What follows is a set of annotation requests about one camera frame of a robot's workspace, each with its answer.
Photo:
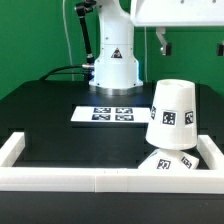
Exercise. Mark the white lamp base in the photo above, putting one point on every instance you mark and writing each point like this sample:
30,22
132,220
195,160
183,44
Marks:
163,159

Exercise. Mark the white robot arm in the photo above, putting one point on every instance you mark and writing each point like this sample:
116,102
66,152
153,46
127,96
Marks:
116,70

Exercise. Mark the white marker tag plate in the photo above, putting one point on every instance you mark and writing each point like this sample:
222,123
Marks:
111,114

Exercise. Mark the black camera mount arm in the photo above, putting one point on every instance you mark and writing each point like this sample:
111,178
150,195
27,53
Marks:
82,9

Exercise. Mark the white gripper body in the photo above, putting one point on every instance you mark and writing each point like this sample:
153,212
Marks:
177,13

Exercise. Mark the white lamp shade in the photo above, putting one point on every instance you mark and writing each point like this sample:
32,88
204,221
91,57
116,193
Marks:
172,124

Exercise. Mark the white U-shaped fence frame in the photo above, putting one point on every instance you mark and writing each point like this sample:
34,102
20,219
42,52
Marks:
209,181

